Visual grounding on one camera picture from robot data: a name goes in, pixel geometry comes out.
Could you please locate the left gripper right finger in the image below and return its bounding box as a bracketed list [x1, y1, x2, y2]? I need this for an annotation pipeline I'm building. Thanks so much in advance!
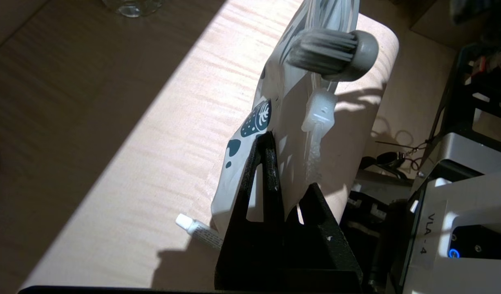
[284, 183, 362, 273]

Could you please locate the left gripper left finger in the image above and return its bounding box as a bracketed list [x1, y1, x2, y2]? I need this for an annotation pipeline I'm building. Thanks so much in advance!
[215, 131, 284, 272]

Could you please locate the white leaf-print plastic bag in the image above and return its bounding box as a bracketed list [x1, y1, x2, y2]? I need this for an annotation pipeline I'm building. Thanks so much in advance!
[211, 0, 360, 235]

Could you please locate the grey toothbrush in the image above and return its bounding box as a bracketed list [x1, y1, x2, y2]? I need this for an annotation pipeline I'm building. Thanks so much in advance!
[286, 29, 379, 82]

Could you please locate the robot base chassis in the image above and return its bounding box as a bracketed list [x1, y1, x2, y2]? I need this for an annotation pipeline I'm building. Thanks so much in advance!
[340, 41, 501, 294]

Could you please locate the beige wooden shelf cabinet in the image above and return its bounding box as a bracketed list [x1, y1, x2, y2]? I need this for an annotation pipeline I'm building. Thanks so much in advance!
[0, 0, 400, 291]

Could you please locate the small clear water bottle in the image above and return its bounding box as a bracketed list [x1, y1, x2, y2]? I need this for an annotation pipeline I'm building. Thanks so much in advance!
[101, 0, 165, 18]

